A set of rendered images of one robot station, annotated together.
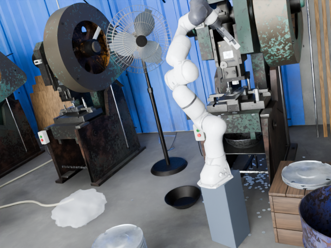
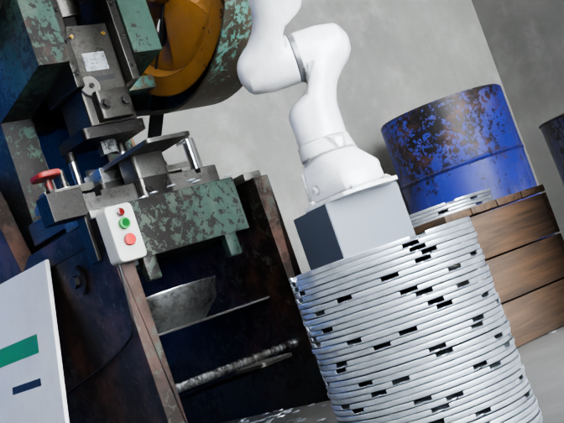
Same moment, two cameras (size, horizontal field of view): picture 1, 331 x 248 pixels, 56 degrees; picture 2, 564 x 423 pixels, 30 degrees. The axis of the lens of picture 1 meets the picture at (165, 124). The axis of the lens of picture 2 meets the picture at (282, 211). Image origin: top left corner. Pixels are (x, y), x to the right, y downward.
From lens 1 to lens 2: 2.46 m
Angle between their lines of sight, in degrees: 73
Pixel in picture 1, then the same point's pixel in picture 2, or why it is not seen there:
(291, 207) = (488, 238)
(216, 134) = (347, 49)
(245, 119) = (207, 198)
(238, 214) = not seen: hidden behind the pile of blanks
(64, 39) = not seen: outside the picture
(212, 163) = (345, 140)
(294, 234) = (514, 311)
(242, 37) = (130, 13)
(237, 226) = not seen: hidden behind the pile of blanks
